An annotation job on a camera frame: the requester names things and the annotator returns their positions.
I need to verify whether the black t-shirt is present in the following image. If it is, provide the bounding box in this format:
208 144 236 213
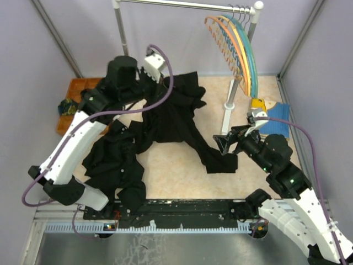
129 71 238 174

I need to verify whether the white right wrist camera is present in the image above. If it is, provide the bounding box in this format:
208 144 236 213
245 108 269 136

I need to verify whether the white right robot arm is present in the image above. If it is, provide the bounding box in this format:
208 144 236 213
213 126 352 264

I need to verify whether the wooden compartment tray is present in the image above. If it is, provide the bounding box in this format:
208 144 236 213
56 77 102 136

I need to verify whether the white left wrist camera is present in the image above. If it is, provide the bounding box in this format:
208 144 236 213
143 53 166 83

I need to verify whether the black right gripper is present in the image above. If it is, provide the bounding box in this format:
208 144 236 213
212 124 272 173

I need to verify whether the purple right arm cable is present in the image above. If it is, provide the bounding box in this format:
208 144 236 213
248 115 348 265

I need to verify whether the yellow hanger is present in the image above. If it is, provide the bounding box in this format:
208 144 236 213
215 15 254 96

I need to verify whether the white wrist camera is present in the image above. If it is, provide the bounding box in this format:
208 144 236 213
245 108 269 136
143 53 166 83

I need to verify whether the black button-up shirt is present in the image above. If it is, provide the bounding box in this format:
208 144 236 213
82 120 146 212

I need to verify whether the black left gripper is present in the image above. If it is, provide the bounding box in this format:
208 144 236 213
120 65 169 106

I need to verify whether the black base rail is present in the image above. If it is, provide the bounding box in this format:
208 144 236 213
113 199 260 229

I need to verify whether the orange hanger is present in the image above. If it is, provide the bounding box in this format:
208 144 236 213
204 15 252 97

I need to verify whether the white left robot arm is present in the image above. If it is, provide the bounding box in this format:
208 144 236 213
28 53 172 219

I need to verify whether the white clothes rack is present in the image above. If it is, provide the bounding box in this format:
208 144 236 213
111 0 265 136

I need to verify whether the green hanger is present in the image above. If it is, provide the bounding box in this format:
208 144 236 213
224 15 259 98

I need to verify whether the green floral folded cloth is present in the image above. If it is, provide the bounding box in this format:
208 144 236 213
57 98 78 116

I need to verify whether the blue yellow folded shirt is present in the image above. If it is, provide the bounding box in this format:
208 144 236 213
249 98 291 141

